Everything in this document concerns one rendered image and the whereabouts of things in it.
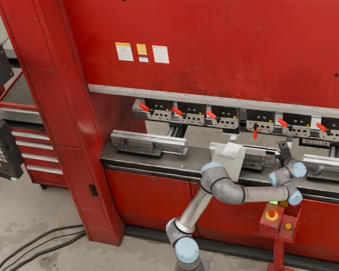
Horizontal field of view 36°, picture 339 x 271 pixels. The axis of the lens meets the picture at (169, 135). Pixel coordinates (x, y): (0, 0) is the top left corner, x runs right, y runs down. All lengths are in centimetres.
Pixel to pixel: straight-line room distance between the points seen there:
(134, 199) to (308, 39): 171
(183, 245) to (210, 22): 113
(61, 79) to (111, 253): 160
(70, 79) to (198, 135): 199
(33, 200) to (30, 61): 187
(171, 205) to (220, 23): 144
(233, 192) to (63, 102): 112
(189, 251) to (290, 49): 113
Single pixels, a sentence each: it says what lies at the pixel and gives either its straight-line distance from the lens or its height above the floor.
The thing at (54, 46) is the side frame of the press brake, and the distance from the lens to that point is 282.
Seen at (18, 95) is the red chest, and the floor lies 98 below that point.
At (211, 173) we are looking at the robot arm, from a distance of 259.
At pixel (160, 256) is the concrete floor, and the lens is 394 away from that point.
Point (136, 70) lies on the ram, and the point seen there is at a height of 154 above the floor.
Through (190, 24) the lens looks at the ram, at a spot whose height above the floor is 186.
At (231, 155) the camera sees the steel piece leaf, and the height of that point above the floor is 100.
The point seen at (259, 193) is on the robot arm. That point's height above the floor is 124.
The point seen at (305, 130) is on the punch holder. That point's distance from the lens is 295.
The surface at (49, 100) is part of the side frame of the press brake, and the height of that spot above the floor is 143.
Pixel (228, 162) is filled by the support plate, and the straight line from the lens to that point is 309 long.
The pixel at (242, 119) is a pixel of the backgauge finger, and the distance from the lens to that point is 330.
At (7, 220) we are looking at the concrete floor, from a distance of 452.
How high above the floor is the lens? 327
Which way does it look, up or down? 43 degrees down
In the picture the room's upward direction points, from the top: 10 degrees counter-clockwise
